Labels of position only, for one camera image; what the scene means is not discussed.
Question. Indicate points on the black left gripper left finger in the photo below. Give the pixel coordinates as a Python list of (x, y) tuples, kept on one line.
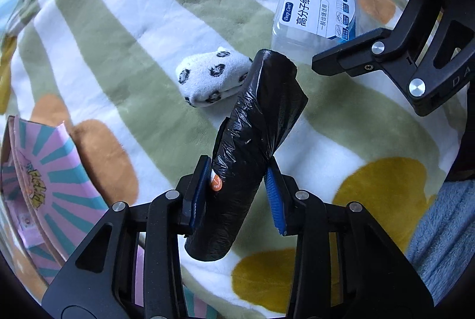
[(128, 266)]

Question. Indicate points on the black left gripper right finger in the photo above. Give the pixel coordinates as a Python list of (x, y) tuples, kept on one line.
[(346, 265)]

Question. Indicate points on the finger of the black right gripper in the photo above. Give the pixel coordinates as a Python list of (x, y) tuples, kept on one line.
[(379, 49)]

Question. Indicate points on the clear floss pick box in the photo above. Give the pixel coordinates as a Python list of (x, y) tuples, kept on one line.
[(304, 28)]

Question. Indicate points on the black garbage bag roll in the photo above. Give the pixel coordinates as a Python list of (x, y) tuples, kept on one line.
[(267, 107)]

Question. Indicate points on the white spotted sock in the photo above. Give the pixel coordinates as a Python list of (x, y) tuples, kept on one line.
[(204, 79)]

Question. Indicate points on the pink teal cardboard box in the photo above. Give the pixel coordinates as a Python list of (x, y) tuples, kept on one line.
[(51, 202)]

